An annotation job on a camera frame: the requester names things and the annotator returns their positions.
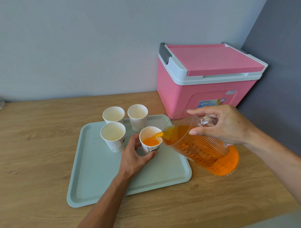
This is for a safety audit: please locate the person's left hand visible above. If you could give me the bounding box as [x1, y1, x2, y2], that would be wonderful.
[117, 133, 157, 180]

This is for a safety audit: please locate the person's right hand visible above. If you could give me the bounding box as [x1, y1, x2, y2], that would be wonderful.
[186, 104, 259, 145]

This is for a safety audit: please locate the white paper cup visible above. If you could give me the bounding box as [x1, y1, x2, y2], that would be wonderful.
[127, 104, 149, 132]
[102, 106, 125, 125]
[100, 122, 126, 153]
[139, 126, 163, 157]

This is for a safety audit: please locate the clear pitcher of orange juice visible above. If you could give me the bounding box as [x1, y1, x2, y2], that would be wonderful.
[151, 113, 240, 177]

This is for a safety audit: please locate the person's right forearm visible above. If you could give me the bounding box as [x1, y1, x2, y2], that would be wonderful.
[243, 127, 301, 205]

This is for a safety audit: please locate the person's left forearm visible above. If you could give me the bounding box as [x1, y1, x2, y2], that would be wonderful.
[77, 173, 131, 228]

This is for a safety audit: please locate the light green plastic tray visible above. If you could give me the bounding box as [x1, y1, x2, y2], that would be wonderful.
[66, 114, 193, 208]

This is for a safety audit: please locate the pink cooler box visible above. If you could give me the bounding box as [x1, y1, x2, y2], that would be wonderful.
[157, 42, 268, 120]

